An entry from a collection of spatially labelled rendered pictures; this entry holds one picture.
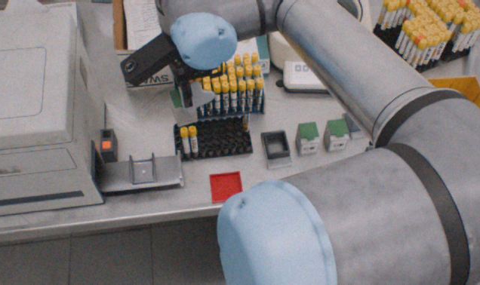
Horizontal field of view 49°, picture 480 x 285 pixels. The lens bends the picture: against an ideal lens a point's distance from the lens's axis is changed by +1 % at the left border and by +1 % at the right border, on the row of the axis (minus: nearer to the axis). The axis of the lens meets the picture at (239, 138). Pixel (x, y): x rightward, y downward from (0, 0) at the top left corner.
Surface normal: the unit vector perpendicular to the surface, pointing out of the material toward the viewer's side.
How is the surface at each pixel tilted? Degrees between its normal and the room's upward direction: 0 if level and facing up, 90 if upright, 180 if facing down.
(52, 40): 0
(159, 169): 0
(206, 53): 90
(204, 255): 0
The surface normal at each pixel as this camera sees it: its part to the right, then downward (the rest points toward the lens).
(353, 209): -0.02, -0.55
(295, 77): -0.01, -0.11
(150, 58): -0.44, -0.29
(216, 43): 0.33, 0.81
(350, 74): -0.81, -0.25
